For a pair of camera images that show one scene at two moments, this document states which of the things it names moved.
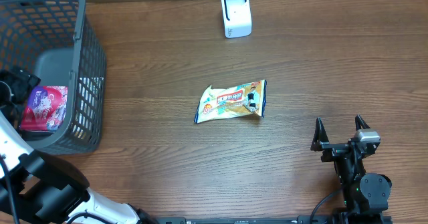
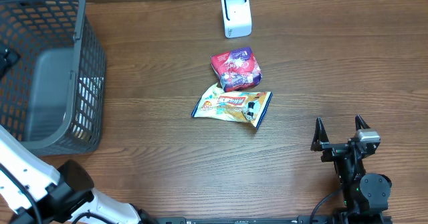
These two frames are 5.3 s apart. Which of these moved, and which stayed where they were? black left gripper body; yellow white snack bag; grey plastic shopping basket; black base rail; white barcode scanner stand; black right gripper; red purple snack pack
Moved: yellow white snack bag; red purple snack pack; black left gripper body
Stayed: black right gripper; white barcode scanner stand; grey plastic shopping basket; black base rail
